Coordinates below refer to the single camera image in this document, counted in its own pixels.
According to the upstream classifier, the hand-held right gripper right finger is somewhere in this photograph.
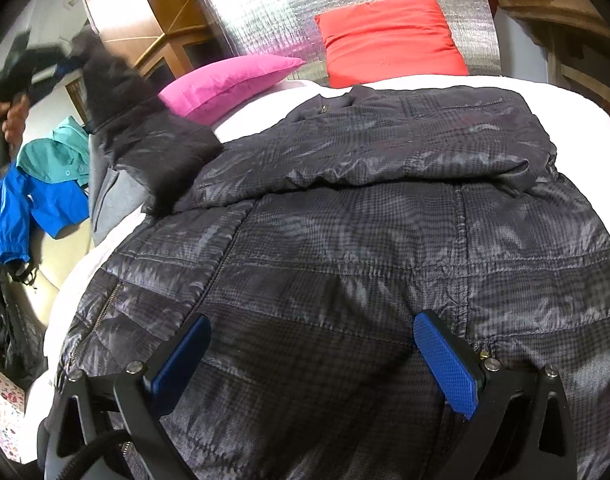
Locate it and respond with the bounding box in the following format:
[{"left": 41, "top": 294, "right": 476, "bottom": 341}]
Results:
[{"left": 412, "top": 310, "right": 578, "bottom": 480}]

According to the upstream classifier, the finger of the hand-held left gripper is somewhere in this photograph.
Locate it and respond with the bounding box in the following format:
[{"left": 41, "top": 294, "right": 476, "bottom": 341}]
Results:
[{"left": 31, "top": 42, "right": 93, "bottom": 95}]

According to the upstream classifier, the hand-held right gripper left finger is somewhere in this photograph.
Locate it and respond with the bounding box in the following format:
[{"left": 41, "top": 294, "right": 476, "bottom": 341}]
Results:
[{"left": 45, "top": 312, "right": 213, "bottom": 480}]

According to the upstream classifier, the dark quilted jacket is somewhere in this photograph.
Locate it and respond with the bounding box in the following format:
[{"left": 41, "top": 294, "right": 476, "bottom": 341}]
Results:
[{"left": 55, "top": 27, "right": 610, "bottom": 480}]

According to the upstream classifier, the person's left hand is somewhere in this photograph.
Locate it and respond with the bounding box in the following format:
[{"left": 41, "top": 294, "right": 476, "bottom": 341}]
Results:
[{"left": 0, "top": 94, "right": 32, "bottom": 158}]

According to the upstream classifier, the wooden wardrobe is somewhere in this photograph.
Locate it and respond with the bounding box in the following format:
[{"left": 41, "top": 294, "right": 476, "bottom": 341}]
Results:
[{"left": 74, "top": 0, "right": 221, "bottom": 96}]

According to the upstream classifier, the teal shirt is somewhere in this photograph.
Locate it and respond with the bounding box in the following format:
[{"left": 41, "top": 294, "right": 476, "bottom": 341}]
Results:
[{"left": 16, "top": 116, "right": 92, "bottom": 191}]

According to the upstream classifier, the blue jacket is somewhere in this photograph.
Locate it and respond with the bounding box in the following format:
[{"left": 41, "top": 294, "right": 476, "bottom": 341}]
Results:
[{"left": 0, "top": 165, "right": 90, "bottom": 267}]

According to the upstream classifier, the grey cloth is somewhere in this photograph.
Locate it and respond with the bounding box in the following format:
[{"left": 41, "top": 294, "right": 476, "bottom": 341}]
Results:
[{"left": 87, "top": 125, "right": 152, "bottom": 247}]

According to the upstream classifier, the pink pillow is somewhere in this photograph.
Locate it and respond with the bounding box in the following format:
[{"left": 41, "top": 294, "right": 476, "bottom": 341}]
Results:
[{"left": 157, "top": 55, "right": 306, "bottom": 126}]

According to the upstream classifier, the dark bag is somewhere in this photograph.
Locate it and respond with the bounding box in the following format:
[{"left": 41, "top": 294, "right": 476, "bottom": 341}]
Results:
[{"left": 0, "top": 260, "right": 48, "bottom": 382}]

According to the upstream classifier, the floral box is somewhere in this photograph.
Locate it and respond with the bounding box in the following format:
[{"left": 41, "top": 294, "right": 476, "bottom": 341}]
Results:
[{"left": 0, "top": 360, "right": 26, "bottom": 464}]

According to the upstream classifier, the silver foil mat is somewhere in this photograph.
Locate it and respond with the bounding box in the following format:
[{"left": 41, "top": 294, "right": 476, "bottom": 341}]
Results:
[{"left": 200, "top": 0, "right": 501, "bottom": 86}]

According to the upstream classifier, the white bedspread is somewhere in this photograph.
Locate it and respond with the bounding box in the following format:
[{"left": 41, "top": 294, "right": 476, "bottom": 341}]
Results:
[{"left": 22, "top": 74, "right": 610, "bottom": 461}]

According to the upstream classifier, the red pillow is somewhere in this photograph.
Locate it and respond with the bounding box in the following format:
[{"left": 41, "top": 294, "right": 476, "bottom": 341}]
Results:
[{"left": 314, "top": 0, "right": 470, "bottom": 88}]

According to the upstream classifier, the wooden shelf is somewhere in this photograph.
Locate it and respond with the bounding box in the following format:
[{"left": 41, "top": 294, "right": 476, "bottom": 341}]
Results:
[{"left": 500, "top": 0, "right": 610, "bottom": 126}]

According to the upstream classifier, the black cable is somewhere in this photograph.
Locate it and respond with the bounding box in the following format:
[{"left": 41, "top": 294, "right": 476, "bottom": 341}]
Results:
[{"left": 82, "top": 437, "right": 133, "bottom": 480}]

